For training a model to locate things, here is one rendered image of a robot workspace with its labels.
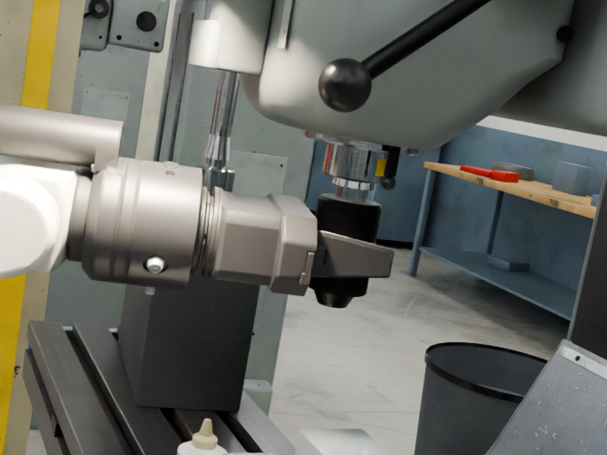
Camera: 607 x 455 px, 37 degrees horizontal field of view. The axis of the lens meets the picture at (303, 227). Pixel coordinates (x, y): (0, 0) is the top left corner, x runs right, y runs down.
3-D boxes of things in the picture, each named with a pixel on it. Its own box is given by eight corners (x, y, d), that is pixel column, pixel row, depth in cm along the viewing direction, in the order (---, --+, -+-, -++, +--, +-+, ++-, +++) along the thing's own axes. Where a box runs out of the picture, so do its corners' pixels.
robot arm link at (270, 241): (326, 197, 60) (142, 171, 58) (302, 337, 61) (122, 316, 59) (298, 170, 72) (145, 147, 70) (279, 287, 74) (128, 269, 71)
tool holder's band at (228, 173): (238, 177, 106) (238, 168, 106) (229, 181, 102) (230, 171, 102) (198, 170, 107) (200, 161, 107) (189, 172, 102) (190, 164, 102)
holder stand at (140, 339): (134, 407, 101) (160, 230, 98) (116, 343, 122) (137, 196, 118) (239, 413, 105) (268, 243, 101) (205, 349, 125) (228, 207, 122)
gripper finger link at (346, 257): (386, 283, 66) (301, 273, 65) (394, 240, 65) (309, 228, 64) (391, 289, 64) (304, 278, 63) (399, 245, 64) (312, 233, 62)
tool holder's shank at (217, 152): (231, 168, 106) (247, 70, 104) (226, 170, 102) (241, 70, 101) (204, 162, 106) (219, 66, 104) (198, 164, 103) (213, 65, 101)
